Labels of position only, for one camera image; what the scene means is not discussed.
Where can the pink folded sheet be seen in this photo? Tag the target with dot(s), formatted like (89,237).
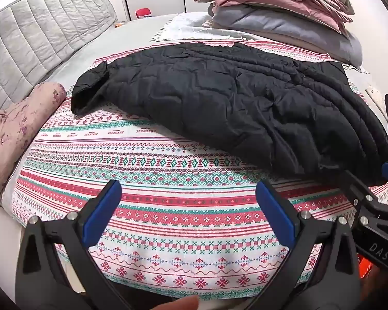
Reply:
(271,1)

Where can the grey bed sheet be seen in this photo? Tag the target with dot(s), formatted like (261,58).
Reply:
(110,45)

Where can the person's right hand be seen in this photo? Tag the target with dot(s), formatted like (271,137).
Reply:
(376,284)

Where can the grey folded quilt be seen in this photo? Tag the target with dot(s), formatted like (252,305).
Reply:
(278,25)

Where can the red object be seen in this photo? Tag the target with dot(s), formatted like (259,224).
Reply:
(143,13)

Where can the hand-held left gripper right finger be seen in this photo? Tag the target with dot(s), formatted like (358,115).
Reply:
(273,211)

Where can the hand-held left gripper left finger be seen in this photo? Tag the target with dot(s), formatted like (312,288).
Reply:
(101,213)

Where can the red green patterned blanket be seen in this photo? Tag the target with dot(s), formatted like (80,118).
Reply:
(168,197)

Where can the white fringed cloth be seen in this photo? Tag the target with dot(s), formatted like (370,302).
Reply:
(187,27)

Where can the black quilted jacket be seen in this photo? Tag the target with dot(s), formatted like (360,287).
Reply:
(220,97)

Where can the grey padded headboard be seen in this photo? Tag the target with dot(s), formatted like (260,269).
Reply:
(42,35)

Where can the person's left hand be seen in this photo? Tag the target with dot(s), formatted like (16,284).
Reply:
(181,303)

